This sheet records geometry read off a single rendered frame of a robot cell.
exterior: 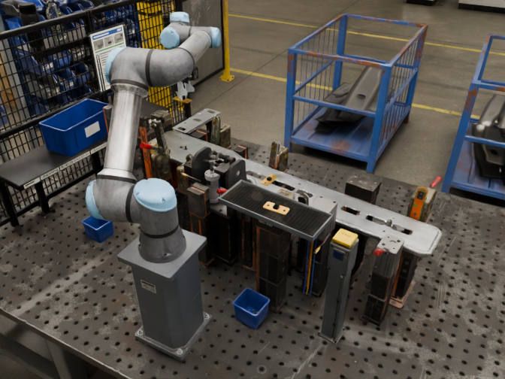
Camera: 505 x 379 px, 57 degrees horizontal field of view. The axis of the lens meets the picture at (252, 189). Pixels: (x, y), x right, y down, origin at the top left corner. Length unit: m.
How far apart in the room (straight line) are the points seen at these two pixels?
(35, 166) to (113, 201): 0.86
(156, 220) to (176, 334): 0.46
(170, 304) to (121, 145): 0.52
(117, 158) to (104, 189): 0.10
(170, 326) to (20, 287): 0.74
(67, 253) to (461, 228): 1.80
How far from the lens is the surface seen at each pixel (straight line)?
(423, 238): 1.80
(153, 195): 1.37
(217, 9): 5.37
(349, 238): 1.48
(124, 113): 1.48
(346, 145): 4.03
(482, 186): 3.83
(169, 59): 1.49
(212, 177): 1.83
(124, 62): 1.51
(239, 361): 1.72
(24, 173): 2.21
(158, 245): 1.45
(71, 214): 2.46
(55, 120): 2.36
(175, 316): 1.61
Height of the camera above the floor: 2.11
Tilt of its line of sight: 35 degrees down
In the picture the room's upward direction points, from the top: straight up
